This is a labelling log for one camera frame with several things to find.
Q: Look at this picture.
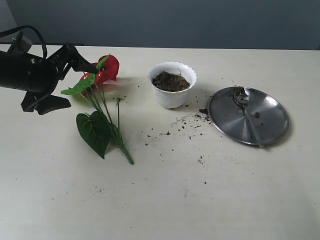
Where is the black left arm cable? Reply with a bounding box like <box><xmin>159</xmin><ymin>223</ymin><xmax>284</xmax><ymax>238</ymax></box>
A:
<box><xmin>0</xmin><ymin>25</ymin><xmax>49</xmax><ymax>61</ymax></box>

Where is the red artificial flower with leaves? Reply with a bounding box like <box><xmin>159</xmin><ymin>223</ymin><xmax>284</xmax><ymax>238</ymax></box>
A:
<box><xmin>61</xmin><ymin>54</ymin><xmax>134</xmax><ymax>165</ymax></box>

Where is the loose green stem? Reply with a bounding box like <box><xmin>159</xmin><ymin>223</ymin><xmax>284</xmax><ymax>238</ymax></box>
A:
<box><xmin>116</xmin><ymin>96</ymin><xmax>124</xmax><ymax>131</ymax></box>

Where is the round steel plate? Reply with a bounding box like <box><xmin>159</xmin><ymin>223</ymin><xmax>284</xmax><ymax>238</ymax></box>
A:
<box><xmin>207</xmin><ymin>86</ymin><xmax>290</xmax><ymax>147</ymax></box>

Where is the steel spoon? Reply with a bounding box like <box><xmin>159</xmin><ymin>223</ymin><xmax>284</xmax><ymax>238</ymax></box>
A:
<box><xmin>233</xmin><ymin>86</ymin><xmax>264</xmax><ymax>148</ymax></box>

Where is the white plastic flower pot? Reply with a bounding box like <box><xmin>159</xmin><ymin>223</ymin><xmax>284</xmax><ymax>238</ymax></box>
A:
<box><xmin>147</xmin><ymin>61</ymin><xmax>197</xmax><ymax>109</ymax></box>

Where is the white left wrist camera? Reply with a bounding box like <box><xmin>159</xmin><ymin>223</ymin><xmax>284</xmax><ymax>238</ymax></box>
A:
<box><xmin>7</xmin><ymin>31</ymin><xmax>33</xmax><ymax>54</ymax></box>

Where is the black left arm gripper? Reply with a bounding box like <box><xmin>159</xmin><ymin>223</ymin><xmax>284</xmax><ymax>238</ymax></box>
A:
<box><xmin>0</xmin><ymin>44</ymin><xmax>99</xmax><ymax>115</ymax></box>

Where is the dark brown potting soil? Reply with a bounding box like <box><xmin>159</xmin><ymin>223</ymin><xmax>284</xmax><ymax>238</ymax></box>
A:
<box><xmin>152</xmin><ymin>71</ymin><xmax>190</xmax><ymax>92</ymax></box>

